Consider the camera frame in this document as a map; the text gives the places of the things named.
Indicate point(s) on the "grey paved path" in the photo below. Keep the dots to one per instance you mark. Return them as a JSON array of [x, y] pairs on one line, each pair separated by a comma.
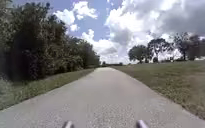
[[101, 96]]

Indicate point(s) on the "robot's own part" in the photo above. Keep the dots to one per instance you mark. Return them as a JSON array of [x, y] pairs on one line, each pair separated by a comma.
[[141, 124], [68, 124]]

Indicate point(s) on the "dense row of trees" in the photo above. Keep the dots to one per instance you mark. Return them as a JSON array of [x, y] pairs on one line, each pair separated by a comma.
[[33, 46]]

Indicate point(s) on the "dry grass field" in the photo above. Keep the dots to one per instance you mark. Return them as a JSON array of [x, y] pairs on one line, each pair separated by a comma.
[[176, 78]]

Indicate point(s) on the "grass strip beside trees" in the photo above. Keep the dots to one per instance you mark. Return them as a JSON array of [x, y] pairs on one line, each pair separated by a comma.
[[30, 87]]

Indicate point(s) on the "group of distant trees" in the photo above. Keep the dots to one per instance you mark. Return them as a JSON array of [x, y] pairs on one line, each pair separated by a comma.
[[176, 46]]

